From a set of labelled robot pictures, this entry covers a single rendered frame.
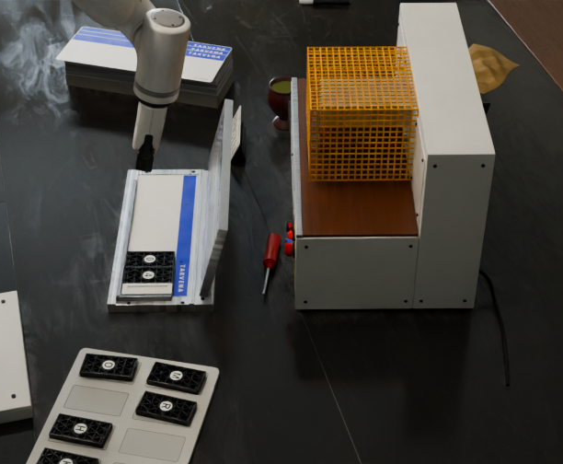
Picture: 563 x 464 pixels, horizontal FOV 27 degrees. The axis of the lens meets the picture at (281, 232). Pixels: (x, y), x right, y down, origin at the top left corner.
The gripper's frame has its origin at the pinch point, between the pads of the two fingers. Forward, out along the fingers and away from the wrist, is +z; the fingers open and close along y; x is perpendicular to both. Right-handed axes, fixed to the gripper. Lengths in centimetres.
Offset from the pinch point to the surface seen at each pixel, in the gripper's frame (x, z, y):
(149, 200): 2.6, 23.0, -17.1
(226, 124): 15.7, 1.1, -18.3
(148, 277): 4.3, 21.4, 9.5
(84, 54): -18, 19, -65
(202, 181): 13.6, 20.6, -23.4
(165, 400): 9.8, 21.3, 41.2
